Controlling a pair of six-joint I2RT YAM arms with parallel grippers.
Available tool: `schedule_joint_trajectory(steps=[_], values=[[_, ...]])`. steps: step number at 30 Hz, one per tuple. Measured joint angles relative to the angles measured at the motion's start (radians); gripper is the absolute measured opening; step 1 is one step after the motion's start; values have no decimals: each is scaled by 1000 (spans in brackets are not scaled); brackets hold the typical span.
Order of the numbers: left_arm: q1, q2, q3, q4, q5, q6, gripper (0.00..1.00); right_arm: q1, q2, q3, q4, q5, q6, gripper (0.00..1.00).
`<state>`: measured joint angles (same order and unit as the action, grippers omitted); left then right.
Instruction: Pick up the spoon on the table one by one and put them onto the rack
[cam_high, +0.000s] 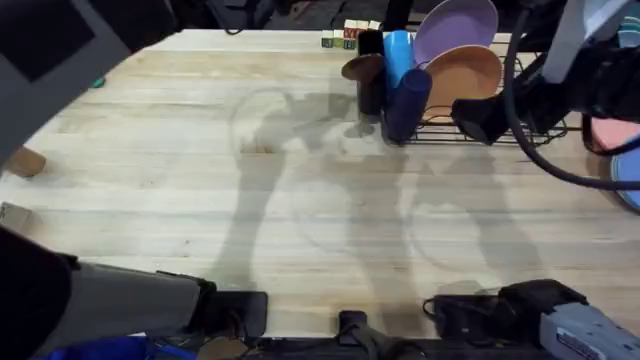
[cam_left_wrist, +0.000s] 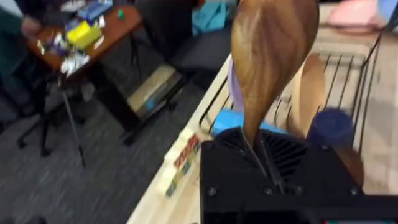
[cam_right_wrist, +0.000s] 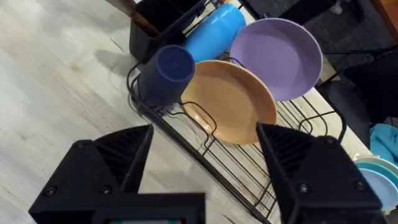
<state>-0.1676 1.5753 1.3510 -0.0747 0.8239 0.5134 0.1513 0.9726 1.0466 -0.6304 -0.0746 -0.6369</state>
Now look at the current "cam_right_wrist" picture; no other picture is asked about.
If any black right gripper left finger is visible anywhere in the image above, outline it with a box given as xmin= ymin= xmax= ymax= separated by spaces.
xmin=28 ymin=124 xmax=155 ymax=224

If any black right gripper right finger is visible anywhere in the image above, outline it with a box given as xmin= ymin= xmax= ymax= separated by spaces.
xmin=256 ymin=123 xmax=388 ymax=224

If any wooden spoon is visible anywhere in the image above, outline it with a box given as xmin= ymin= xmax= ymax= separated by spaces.
xmin=105 ymin=0 xmax=161 ymax=38

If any stack of pale blue plates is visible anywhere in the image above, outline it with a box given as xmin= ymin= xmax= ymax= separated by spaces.
xmin=354 ymin=155 xmax=398 ymax=213

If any teal cloth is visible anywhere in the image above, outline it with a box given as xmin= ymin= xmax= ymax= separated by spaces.
xmin=369 ymin=123 xmax=398 ymax=163

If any black office chair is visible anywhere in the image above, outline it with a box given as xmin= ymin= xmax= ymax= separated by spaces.
xmin=316 ymin=46 xmax=398 ymax=147

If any tan plate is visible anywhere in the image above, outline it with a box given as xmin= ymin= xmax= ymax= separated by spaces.
xmin=180 ymin=60 xmax=277 ymax=146

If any dark blue cup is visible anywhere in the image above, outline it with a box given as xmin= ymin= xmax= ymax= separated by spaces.
xmin=137 ymin=45 xmax=196 ymax=108

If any purple plate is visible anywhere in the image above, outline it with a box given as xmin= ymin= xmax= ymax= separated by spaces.
xmin=229 ymin=17 xmax=323 ymax=102

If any black cutlery holder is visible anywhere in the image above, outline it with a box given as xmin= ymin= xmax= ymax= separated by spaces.
xmin=129 ymin=0 xmax=206 ymax=65

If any light blue cup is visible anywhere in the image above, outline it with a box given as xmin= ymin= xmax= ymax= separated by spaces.
xmin=182 ymin=3 xmax=247 ymax=63

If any black wire dish rack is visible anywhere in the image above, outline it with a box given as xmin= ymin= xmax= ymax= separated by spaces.
xmin=126 ymin=0 xmax=348 ymax=224

